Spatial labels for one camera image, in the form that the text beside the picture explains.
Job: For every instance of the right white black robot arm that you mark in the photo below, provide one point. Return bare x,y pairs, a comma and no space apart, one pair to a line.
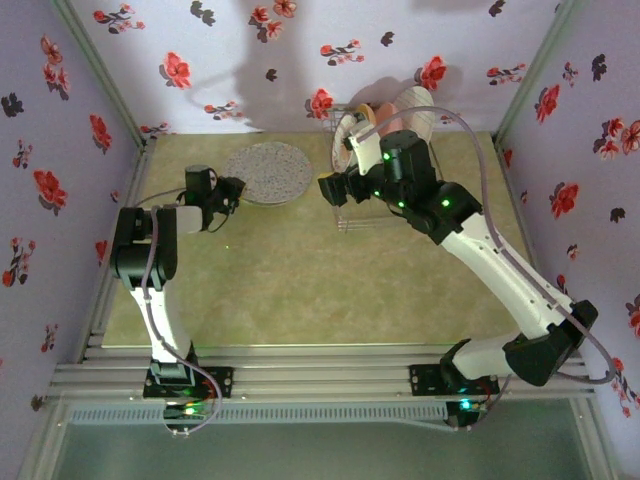
515,285

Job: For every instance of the aluminium corner post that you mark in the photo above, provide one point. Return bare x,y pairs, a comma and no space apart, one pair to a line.
532,75
105,75

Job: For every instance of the yellow rim green band plate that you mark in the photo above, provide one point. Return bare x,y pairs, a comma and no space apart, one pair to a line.
367,112

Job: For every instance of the aluminium left side rail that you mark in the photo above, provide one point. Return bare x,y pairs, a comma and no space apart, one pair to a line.
139,170

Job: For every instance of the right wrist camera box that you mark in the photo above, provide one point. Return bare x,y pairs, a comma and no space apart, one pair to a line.
367,150

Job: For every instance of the aluminium front rail frame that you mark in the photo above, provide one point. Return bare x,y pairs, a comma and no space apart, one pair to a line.
325,372

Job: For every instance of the aluminium right corner post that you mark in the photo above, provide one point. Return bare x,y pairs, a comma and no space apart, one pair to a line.
532,75

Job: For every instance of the left controller board green light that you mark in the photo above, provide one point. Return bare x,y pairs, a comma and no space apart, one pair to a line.
187,411

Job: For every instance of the pink plate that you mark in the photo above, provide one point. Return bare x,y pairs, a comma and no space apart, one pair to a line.
387,117

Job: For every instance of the white plate orange print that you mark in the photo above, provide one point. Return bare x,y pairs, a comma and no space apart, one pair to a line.
340,145

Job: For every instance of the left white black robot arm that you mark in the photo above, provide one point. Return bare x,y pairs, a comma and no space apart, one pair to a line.
142,250

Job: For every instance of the controller board green light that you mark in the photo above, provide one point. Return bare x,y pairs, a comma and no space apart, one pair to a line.
465,405
187,411

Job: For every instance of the aluminium left corner post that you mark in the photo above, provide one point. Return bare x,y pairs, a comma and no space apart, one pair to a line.
105,75

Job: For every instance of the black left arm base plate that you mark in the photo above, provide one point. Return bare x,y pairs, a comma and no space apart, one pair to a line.
222,382

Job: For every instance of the aluminium right side rail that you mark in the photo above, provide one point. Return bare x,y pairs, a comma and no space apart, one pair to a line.
507,170

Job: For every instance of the aluminium rail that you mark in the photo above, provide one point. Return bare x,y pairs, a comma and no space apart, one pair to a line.
139,170
507,170

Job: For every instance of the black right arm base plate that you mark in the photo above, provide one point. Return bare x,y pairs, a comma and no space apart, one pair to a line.
422,380

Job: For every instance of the right controller board green light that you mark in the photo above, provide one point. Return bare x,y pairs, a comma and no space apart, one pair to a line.
465,405

